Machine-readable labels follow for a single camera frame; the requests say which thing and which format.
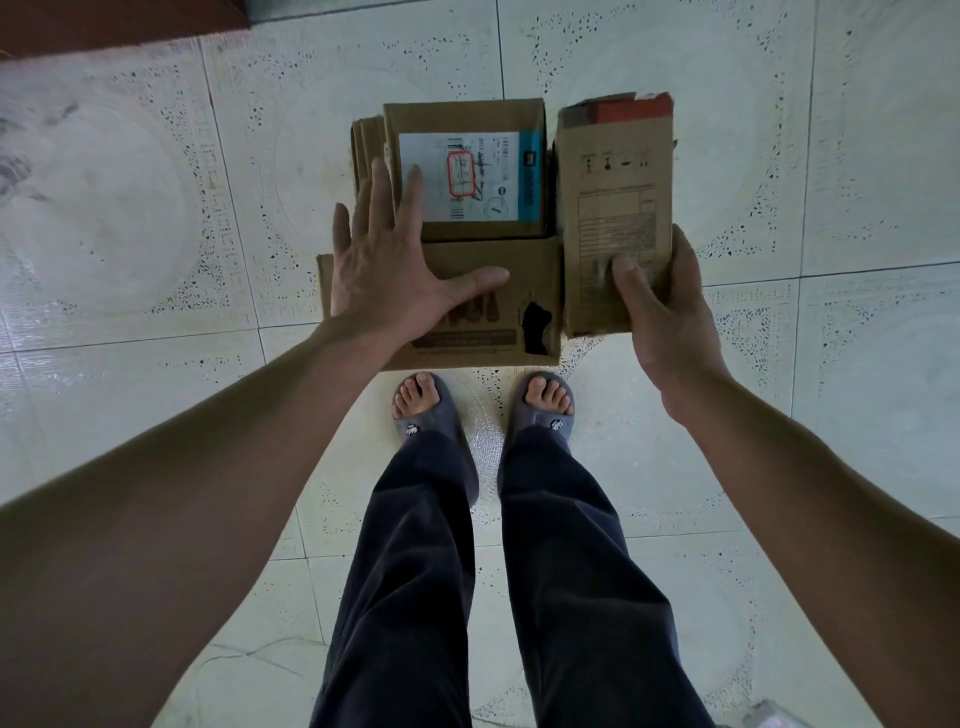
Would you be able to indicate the narrow cardboard box red flap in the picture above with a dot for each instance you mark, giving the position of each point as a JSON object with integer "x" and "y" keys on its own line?
{"x": 616, "y": 202}

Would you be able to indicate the dark blue trousers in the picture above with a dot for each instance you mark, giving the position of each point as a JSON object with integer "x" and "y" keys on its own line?
{"x": 570, "y": 592}

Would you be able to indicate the cardboard box with white label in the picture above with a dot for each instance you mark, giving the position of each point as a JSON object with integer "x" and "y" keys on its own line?
{"x": 480, "y": 176}

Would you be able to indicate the person's right hand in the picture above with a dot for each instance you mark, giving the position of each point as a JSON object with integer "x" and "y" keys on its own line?
{"x": 671, "y": 345}

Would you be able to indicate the person's left middle finger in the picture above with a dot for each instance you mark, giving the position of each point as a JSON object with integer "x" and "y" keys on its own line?
{"x": 382, "y": 195}

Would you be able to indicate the grey left slipper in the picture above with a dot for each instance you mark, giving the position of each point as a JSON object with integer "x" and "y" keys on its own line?
{"x": 442, "y": 431}

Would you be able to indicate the person's right forearm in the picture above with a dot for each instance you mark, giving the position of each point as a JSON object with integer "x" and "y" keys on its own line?
{"x": 832, "y": 517}

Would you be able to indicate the person's left forearm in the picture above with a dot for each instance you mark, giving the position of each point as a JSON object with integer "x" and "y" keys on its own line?
{"x": 172, "y": 510}

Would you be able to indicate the person's foot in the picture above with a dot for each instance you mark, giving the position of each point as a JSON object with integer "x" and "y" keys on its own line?
{"x": 418, "y": 397}
{"x": 549, "y": 396}

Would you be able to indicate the grey right slipper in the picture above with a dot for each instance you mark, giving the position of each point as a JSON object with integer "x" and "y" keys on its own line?
{"x": 534, "y": 429}

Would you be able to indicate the person's right thumb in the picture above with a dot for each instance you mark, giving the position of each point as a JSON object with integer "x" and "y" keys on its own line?
{"x": 637, "y": 289}

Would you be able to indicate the person's left thumb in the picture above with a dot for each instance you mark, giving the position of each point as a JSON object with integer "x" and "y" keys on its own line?
{"x": 480, "y": 283}

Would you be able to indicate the person's left hand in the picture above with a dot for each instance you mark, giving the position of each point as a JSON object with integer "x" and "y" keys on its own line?
{"x": 382, "y": 277}

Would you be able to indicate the person's right foot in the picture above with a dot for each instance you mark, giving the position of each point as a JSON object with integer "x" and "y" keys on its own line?
{"x": 549, "y": 396}

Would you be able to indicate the person's left foot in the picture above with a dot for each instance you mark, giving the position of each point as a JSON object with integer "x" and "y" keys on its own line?
{"x": 418, "y": 397}

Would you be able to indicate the grey slipper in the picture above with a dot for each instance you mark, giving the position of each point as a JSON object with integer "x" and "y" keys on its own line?
{"x": 534, "y": 429}
{"x": 442, "y": 431}

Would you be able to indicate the person's left little finger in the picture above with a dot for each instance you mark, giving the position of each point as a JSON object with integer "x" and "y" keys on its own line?
{"x": 343, "y": 229}

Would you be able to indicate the clear plastic packet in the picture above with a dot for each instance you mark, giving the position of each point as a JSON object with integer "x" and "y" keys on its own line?
{"x": 765, "y": 716}

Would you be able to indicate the brown wooden furniture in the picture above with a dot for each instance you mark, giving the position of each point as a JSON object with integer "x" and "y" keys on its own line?
{"x": 105, "y": 21}

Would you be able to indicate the large torn cardboard box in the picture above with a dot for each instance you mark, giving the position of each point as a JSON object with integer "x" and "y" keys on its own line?
{"x": 510, "y": 330}

